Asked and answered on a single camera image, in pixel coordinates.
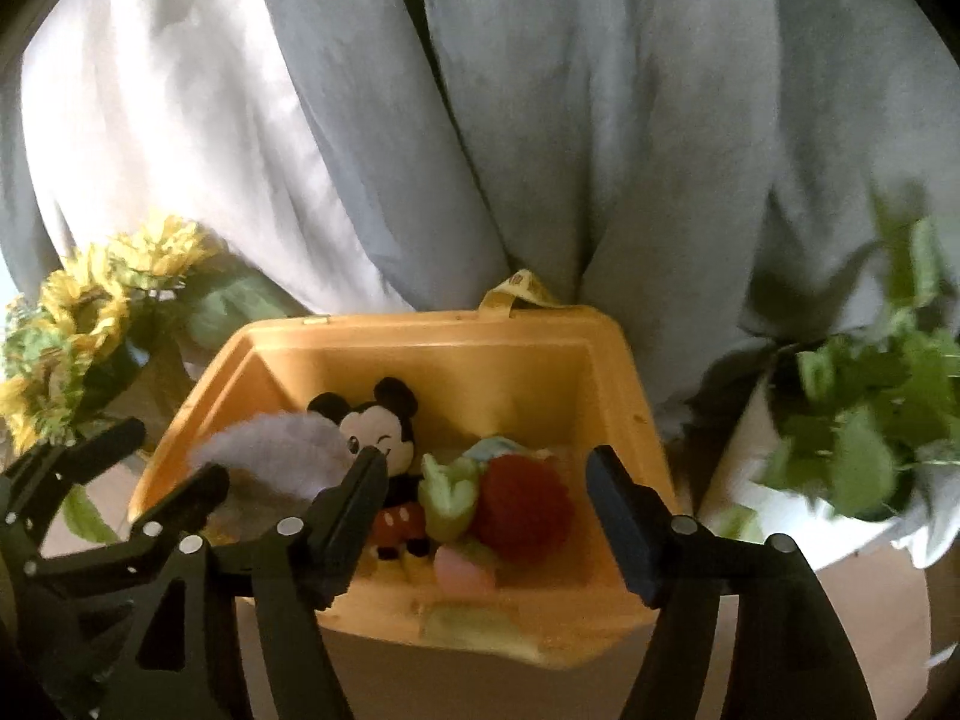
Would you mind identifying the white curtain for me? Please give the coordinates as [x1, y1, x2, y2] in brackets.
[22, 0, 488, 316]

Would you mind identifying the mouse plush toy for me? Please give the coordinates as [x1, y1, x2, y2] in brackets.
[307, 377, 432, 563]

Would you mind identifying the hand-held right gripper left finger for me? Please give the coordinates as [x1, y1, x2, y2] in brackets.
[112, 446, 391, 720]

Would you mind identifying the orange plastic crate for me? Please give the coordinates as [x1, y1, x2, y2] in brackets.
[127, 270, 680, 668]

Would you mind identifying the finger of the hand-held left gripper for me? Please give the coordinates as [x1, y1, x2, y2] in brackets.
[30, 463, 231, 595]
[0, 417, 147, 542]

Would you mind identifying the pink teardrop sponge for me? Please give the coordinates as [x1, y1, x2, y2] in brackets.
[435, 544, 500, 601]

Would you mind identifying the grey curtain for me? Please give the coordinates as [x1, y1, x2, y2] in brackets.
[255, 0, 960, 451]

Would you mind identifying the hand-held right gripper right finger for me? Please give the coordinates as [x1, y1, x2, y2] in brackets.
[586, 446, 875, 720]

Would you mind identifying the green leaf-shaped sponge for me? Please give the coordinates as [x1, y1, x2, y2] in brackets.
[418, 454, 481, 541]

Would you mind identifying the white cloth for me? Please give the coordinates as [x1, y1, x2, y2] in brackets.
[187, 411, 362, 505]

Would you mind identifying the artificial sunflower bouquet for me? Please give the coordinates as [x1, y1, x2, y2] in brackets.
[0, 214, 301, 545]

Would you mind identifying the red pompom with green leaves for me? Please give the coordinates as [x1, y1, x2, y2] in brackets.
[461, 435, 575, 562]

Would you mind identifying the green plant in white pot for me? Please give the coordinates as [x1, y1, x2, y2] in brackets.
[705, 187, 960, 571]

